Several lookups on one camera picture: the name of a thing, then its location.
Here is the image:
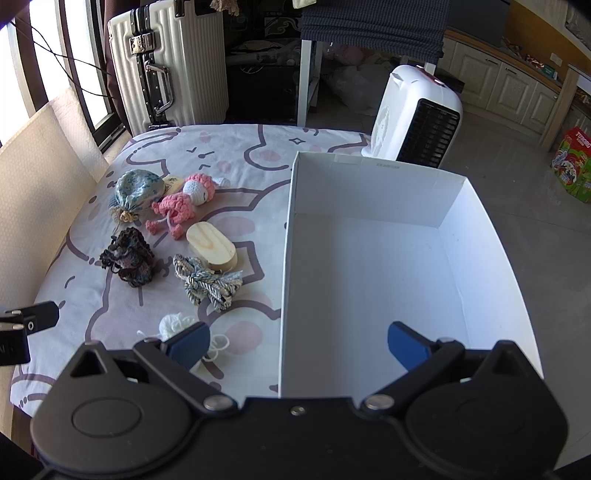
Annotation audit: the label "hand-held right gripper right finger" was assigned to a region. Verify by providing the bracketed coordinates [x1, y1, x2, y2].
[361, 321, 542, 416]

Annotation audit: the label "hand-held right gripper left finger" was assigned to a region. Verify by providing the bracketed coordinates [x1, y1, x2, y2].
[69, 322, 238, 415]

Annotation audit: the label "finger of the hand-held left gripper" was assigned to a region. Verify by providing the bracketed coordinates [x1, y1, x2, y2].
[0, 301, 60, 334]

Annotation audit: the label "white yarn ball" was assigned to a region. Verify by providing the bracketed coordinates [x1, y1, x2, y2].
[137, 313, 230, 370]

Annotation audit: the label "blue white knotted rope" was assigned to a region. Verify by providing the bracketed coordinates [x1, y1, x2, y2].
[172, 254, 244, 312]

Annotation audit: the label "white cardboard box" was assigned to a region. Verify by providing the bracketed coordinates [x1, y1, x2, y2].
[278, 151, 544, 398]

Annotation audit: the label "dark crochet pouch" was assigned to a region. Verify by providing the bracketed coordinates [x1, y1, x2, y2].
[99, 227, 158, 288]

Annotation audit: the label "pink crochet doll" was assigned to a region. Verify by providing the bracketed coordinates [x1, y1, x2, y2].
[146, 173, 232, 240]

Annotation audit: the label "blue drawstring pouch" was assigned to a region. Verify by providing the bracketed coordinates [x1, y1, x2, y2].
[108, 169, 165, 225]

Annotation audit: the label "oval wooden block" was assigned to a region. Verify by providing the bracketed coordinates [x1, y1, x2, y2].
[186, 222, 238, 273]

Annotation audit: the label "beige padded panel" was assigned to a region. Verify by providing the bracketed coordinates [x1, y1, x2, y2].
[0, 85, 112, 310]

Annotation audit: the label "white electric heater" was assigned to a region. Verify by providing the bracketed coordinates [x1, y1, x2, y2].
[360, 65, 464, 169]

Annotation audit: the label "colourful printed carton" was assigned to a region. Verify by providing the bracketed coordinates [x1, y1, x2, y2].
[551, 127, 591, 204]

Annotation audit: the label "translucent plastic bag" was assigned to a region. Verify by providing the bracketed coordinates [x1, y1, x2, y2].
[323, 65, 393, 116]

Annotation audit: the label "white ribbed suitcase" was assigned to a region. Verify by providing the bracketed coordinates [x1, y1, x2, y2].
[107, 0, 230, 136]

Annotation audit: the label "cream cabinets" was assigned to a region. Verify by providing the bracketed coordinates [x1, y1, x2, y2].
[436, 28, 566, 139]

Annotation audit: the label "dark window frame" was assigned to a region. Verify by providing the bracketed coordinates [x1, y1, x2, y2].
[0, 0, 131, 153]

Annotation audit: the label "wooden post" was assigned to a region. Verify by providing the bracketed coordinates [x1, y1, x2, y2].
[539, 65, 581, 153]

